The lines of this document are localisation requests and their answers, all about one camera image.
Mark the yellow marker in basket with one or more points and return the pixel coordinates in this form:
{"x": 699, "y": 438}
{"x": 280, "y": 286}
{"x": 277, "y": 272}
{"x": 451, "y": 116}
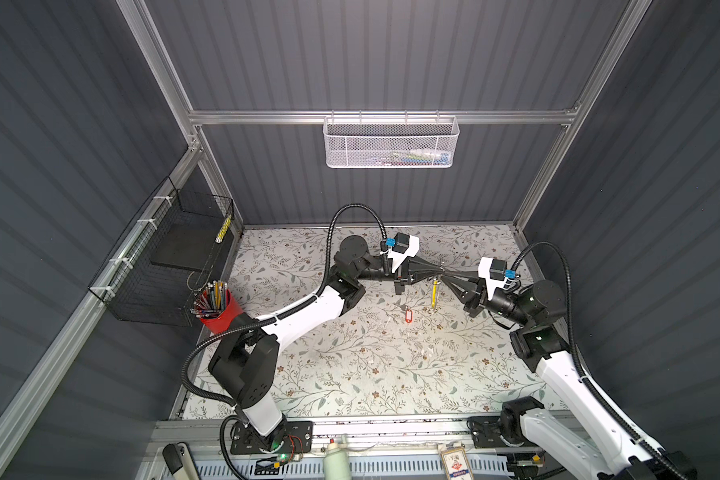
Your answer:
{"x": 223, "y": 230}

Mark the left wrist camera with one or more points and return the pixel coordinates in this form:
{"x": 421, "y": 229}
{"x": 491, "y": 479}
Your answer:
{"x": 401, "y": 247}

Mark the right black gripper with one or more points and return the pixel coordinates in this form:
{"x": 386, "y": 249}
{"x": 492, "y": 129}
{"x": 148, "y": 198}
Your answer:
{"x": 474, "y": 298}

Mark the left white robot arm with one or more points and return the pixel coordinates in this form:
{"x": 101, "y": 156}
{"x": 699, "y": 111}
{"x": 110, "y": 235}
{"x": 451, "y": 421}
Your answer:
{"x": 244, "y": 364}

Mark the white bottle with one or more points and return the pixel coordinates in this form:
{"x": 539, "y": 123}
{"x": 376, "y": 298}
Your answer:
{"x": 336, "y": 464}

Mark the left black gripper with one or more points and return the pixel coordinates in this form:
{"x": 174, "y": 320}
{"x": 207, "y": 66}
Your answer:
{"x": 404, "y": 278}

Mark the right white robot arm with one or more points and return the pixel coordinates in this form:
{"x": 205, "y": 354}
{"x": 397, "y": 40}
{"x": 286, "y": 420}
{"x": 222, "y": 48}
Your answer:
{"x": 614, "y": 447}

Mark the playing card box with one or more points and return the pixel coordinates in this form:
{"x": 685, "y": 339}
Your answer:
{"x": 455, "y": 462}

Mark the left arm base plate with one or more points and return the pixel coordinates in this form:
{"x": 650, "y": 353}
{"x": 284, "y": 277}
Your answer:
{"x": 289, "y": 437}

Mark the black wire basket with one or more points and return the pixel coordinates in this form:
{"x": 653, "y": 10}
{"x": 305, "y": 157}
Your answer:
{"x": 167, "y": 258}

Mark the red pencil cup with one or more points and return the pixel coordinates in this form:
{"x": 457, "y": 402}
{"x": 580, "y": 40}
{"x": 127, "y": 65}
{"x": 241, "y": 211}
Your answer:
{"x": 215, "y": 306}

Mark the white wire mesh basket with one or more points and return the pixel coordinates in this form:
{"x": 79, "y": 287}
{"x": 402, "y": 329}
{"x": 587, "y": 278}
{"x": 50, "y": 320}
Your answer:
{"x": 397, "y": 142}

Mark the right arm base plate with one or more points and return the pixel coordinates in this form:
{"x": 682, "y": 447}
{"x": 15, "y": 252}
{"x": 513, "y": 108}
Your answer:
{"x": 490, "y": 431}

